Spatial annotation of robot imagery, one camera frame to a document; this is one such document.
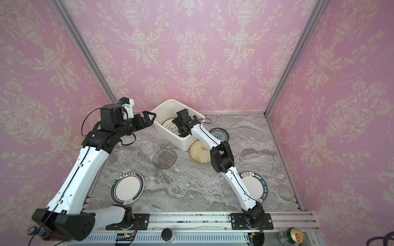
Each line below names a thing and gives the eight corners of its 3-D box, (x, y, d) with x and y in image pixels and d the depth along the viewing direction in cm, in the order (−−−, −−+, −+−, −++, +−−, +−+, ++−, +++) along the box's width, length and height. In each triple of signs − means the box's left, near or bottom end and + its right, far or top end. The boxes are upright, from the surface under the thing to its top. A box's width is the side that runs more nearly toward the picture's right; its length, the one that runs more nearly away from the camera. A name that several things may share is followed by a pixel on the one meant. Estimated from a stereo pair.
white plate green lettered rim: (244, 202, 82) (245, 200, 79) (239, 173, 92) (240, 171, 90) (269, 202, 82) (271, 200, 79) (261, 173, 92) (263, 171, 90)
